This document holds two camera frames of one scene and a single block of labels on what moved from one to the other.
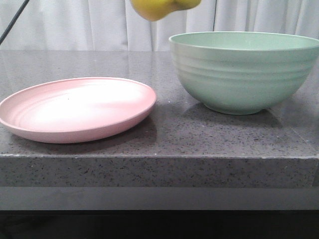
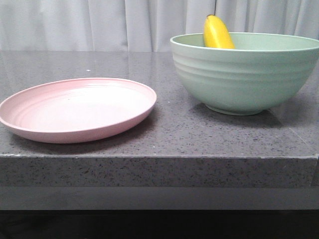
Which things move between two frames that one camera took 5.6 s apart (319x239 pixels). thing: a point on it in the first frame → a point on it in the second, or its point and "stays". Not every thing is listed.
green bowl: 242,73 stays
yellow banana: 156,10 → 216,34
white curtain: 115,25 stays
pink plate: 74,109 stays
